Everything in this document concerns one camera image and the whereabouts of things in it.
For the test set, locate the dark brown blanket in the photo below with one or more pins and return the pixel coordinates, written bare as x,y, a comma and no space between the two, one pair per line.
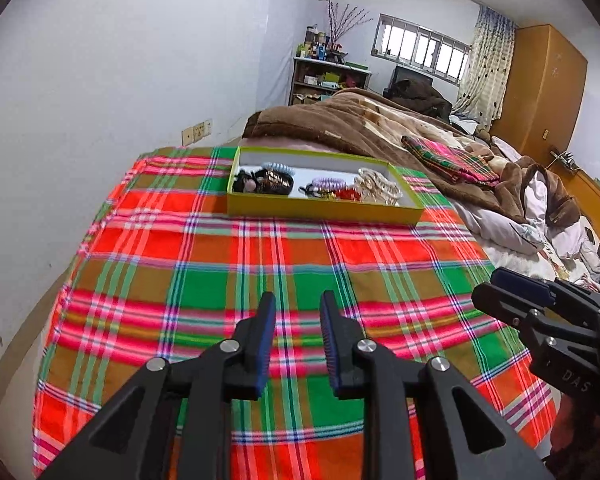
430,102

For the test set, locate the black monitor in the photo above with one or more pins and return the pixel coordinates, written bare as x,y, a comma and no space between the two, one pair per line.
410,77

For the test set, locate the folded plaid cloth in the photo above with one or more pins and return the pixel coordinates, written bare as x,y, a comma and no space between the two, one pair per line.
450,160

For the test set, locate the white bedding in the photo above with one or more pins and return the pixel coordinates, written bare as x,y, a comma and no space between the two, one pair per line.
500,220

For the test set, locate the wooden wardrobe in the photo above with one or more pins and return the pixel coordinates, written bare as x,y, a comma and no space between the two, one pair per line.
540,90

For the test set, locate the yellow-green cardboard box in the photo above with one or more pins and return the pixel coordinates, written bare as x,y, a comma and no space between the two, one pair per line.
305,210

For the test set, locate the dried branches in vase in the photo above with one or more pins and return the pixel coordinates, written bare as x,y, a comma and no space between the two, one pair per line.
342,25

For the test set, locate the patterned curtain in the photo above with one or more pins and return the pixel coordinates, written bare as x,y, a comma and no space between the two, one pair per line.
485,70

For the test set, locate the wooden headboard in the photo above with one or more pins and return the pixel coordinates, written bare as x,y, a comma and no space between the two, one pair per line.
590,195

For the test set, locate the wooden shelf unit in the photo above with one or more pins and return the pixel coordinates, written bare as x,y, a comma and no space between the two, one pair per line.
330,82

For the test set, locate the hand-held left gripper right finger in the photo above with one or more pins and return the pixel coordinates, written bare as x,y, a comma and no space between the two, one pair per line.
330,345

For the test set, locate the brown fleece blanket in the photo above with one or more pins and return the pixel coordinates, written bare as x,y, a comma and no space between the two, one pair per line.
340,115

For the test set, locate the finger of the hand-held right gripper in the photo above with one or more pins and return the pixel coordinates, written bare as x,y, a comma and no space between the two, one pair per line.
522,285
505,307

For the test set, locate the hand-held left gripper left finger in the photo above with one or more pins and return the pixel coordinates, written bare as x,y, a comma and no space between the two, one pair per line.
262,340

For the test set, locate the wall socket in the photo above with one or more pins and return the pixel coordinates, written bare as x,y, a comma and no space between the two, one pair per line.
197,131

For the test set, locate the group of bottles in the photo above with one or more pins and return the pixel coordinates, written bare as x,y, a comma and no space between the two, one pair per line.
317,47

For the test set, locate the barred window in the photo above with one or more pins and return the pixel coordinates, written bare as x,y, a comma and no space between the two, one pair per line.
420,50

